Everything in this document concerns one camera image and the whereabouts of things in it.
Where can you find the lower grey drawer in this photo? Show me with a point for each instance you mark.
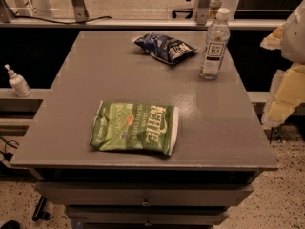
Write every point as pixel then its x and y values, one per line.
pixel 146 216

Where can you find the upper grey drawer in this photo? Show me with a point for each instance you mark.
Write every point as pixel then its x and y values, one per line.
pixel 139 194

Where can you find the metal frame leg left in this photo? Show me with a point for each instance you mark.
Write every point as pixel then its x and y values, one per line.
pixel 80 11

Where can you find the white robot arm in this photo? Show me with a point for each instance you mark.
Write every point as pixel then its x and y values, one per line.
pixel 287 89

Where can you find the grey drawer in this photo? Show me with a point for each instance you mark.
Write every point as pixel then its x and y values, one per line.
pixel 146 216
pixel 139 194

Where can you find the clear plastic water bottle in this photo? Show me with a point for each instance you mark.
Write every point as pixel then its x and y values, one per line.
pixel 217 38

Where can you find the green jalapeno chip bag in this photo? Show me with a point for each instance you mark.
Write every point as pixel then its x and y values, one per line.
pixel 127 126

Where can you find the black cable plug left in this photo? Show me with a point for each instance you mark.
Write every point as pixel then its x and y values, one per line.
pixel 8 145

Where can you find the white pump dispenser bottle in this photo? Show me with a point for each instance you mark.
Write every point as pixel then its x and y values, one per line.
pixel 18 82

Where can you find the black caster foot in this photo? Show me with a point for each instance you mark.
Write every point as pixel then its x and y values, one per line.
pixel 40 212

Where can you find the grey drawer cabinet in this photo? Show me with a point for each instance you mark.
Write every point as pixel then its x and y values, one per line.
pixel 219 139

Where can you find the metal frame leg right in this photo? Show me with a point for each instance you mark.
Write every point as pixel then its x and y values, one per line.
pixel 202 11

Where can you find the metal frame leg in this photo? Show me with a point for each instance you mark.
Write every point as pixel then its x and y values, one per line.
pixel 80 11
pixel 202 11

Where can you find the dark blue chip bag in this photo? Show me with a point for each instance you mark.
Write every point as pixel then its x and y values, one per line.
pixel 164 48

